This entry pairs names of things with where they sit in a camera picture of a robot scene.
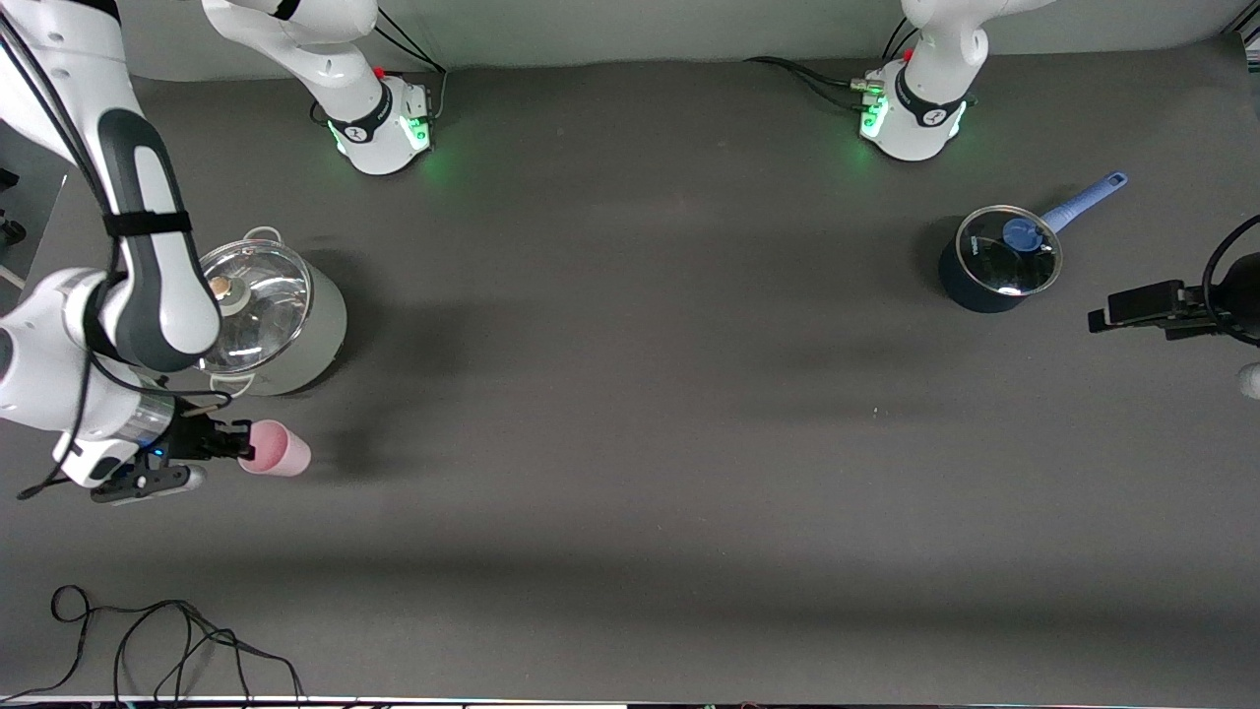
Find pink plastic cup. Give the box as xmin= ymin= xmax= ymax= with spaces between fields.
xmin=238 ymin=419 xmax=313 ymax=479

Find glass lid with blue knob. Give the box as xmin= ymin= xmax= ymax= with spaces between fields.
xmin=956 ymin=205 xmax=1064 ymax=297

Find glass lid with wooden knob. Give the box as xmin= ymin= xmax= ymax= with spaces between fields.
xmin=197 ymin=239 xmax=313 ymax=373

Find dark grey table mat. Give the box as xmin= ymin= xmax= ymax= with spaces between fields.
xmin=0 ymin=37 xmax=1260 ymax=702

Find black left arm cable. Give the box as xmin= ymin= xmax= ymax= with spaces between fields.
xmin=1203 ymin=215 xmax=1260 ymax=348

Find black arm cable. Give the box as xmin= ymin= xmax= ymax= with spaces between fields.
xmin=0 ymin=15 xmax=237 ymax=501
xmin=1203 ymin=215 xmax=1260 ymax=348

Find grey-green stockpot with loop handles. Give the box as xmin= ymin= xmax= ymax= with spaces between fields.
xmin=197 ymin=226 xmax=348 ymax=399

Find loose thin black cable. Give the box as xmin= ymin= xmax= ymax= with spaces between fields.
xmin=0 ymin=585 xmax=304 ymax=702

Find dark blue saucepan, blue handle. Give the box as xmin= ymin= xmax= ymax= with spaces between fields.
xmin=938 ymin=172 xmax=1129 ymax=314

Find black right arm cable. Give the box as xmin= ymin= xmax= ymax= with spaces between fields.
xmin=0 ymin=15 xmax=237 ymax=501

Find black right arm base cables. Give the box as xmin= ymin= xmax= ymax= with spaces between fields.
xmin=359 ymin=10 xmax=449 ymax=124

